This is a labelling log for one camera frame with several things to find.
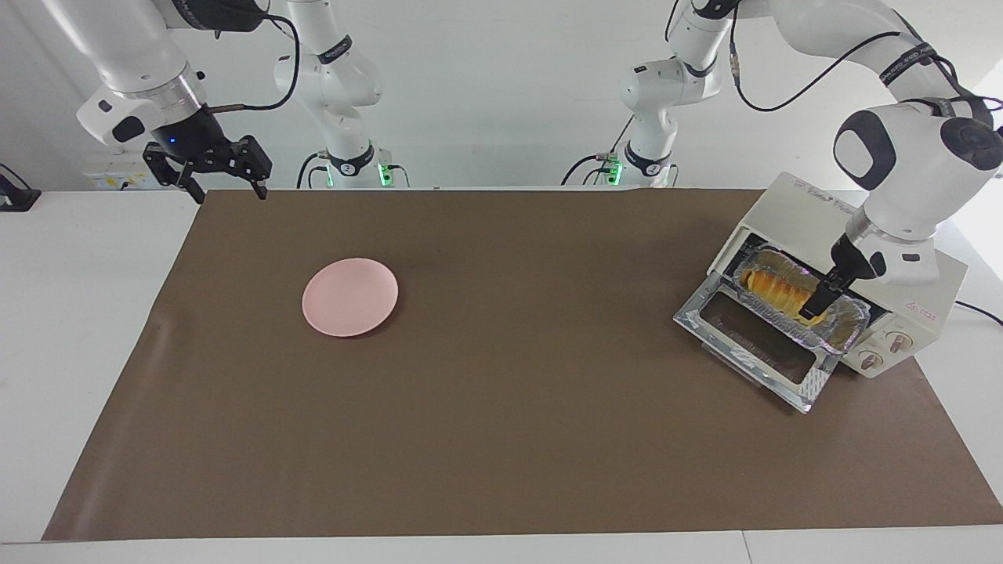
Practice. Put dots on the glass oven door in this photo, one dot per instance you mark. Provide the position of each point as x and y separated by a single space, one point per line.
697 313

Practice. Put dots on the brown table mat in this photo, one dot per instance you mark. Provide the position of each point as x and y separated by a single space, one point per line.
548 439

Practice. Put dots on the white wall power strip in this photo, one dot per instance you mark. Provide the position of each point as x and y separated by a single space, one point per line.
110 180

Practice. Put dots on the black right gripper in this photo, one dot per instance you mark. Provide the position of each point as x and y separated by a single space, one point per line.
196 145

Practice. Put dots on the pink round plate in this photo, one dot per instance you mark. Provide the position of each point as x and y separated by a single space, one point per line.
350 298

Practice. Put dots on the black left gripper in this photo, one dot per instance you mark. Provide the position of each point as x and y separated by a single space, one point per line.
852 266

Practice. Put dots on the aluminium foil tray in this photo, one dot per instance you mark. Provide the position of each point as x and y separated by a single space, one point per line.
846 325

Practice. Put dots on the cream toaster oven body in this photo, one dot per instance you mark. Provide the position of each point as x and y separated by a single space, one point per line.
791 207

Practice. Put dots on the yellow sliced bread loaf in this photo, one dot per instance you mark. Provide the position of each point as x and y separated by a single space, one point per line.
772 290

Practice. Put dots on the cream oven knob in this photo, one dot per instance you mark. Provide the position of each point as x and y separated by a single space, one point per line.
870 360
899 341

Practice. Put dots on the black table clamp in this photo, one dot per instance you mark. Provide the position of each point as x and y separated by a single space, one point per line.
16 196

